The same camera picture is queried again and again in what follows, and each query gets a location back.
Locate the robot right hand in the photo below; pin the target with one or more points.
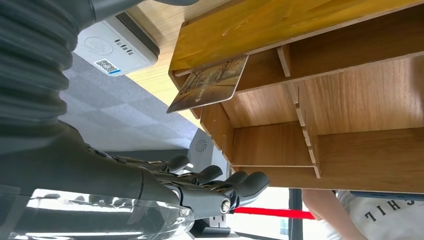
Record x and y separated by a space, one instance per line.
82 172

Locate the grey card reader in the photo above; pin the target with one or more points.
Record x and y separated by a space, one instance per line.
116 46

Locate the person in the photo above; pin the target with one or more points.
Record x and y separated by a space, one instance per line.
391 218

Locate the clear plastic film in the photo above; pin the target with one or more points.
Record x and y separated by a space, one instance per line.
99 212

